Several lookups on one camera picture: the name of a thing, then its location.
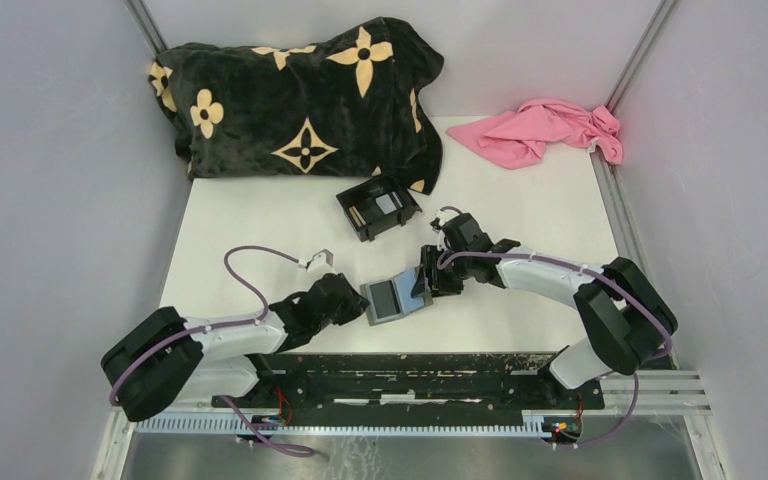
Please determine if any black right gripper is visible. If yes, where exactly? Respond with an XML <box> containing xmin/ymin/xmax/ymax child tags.
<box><xmin>410</xmin><ymin>244</ymin><xmax>471</xmax><ymax>299</ymax></box>

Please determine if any black credit card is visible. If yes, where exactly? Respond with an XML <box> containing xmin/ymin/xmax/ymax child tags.
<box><xmin>367</xmin><ymin>280</ymin><xmax>401</xmax><ymax>321</ymax></box>

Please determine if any grey leather card holder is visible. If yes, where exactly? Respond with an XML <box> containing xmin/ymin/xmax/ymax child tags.
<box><xmin>360</xmin><ymin>267</ymin><xmax>433</xmax><ymax>326</ymax></box>

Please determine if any stack of cards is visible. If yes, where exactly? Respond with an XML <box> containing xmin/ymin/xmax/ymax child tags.
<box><xmin>349</xmin><ymin>193</ymin><xmax>402</xmax><ymax>227</ymax></box>

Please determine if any black plastic card box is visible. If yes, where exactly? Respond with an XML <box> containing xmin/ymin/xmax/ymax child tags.
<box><xmin>336</xmin><ymin>175</ymin><xmax>422</xmax><ymax>242</ymax></box>

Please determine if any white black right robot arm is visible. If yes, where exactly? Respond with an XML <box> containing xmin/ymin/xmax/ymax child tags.
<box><xmin>411</xmin><ymin>206</ymin><xmax>678</xmax><ymax>408</ymax></box>

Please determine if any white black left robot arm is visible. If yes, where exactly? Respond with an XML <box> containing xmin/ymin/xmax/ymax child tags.
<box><xmin>100</xmin><ymin>274</ymin><xmax>369</xmax><ymax>422</ymax></box>

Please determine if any pink cloth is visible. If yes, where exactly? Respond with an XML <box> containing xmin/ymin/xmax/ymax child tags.
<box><xmin>447</xmin><ymin>98</ymin><xmax>624</xmax><ymax>170</ymax></box>

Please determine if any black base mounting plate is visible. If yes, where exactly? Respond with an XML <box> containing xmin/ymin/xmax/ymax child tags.
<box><xmin>233</xmin><ymin>353</ymin><xmax>607</xmax><ymax>429</ymax></box>

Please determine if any black floral plush blanket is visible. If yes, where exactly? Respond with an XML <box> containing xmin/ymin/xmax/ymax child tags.
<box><xmin>147</xmin><ymin>17</ymin><xmax>444</xmax><ymax>195</ymax></box>

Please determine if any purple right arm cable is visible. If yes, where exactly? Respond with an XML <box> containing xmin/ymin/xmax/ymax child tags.
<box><xmin>435</xmin><ymin>205</ymin><xmax>675</xmax><ymax>450</ymax></box>

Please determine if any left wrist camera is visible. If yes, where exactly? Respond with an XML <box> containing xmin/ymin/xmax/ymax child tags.
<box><xmin>305</xmin><ymin>249</ymin><xmax>336</xmax><ymax>278</ymax></box>

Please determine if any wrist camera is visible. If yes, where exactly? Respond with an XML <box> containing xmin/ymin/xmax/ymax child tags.
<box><xmin>429</xmin><ymin>212</ymin><xmax>446</xmax><ymax>232</ymax></box>
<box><xmin>305</xmin><ymin>249</ymin><xmax>336</xmax><ymax>278</ymax></box>

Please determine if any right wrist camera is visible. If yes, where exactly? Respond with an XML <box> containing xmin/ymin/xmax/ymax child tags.
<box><xmin>429</xmin><ymin>212</ymin><xmax>446</xmax><ymax>232</ymax></box>

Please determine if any slotted grey cable duct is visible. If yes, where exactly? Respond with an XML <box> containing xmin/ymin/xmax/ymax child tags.
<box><xmin>135</xmin><ymin>412</ymin><xmax>550</xmax><ymax>439</ymax></box>

